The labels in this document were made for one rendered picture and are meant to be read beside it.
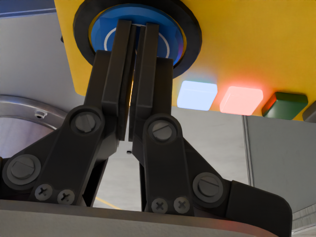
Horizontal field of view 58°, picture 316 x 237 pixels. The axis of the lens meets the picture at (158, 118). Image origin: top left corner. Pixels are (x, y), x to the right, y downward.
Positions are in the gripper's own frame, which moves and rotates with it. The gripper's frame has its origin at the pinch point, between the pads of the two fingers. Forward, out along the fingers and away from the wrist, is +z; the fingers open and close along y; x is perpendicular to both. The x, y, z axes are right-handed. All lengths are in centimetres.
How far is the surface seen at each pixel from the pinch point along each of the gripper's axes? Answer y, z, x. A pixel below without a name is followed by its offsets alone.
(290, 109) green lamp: 8.3, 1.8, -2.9
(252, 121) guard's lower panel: 45, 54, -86
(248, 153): 45, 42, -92
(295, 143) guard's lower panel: 45, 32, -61
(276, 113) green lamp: 7.7, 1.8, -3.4
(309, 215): 46, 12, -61
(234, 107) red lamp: 5.4, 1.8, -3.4
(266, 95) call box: 6.9, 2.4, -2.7
